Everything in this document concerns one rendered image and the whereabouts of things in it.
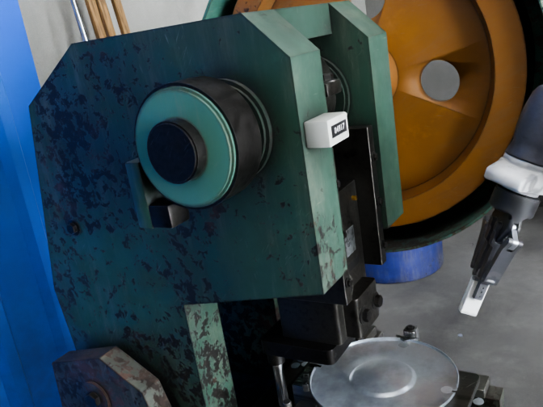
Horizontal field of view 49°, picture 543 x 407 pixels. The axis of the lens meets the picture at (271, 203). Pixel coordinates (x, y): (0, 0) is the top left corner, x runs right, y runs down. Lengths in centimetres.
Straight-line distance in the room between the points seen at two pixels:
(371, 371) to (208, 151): 63
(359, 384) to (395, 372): 8
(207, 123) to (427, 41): 69
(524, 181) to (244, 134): 44
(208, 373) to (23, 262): 99
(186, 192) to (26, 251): 126
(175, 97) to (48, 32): 141
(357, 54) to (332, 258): 39
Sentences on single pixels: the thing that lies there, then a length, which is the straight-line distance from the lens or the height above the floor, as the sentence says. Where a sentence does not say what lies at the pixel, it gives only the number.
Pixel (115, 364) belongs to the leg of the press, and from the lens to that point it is 127.
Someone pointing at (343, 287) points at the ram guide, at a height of 103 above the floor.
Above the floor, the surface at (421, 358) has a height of 78.
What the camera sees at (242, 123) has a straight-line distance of 82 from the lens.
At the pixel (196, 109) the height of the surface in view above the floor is 138.
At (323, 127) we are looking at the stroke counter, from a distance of 87.
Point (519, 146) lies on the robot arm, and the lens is 104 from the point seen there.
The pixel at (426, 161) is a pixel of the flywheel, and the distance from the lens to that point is 142.
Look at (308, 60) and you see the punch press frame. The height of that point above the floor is 142.
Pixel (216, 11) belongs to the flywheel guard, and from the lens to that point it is 157.
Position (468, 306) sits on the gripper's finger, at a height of 95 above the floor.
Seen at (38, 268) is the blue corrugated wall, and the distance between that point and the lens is 209.
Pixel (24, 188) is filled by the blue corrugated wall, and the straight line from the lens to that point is 203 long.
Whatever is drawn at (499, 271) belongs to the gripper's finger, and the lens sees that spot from 107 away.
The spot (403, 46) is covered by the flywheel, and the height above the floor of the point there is 139.
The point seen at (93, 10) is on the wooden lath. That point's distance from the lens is 218.
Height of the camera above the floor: 148
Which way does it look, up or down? 16 degrees down
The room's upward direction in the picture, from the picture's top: 9 degrees counter-clockwise
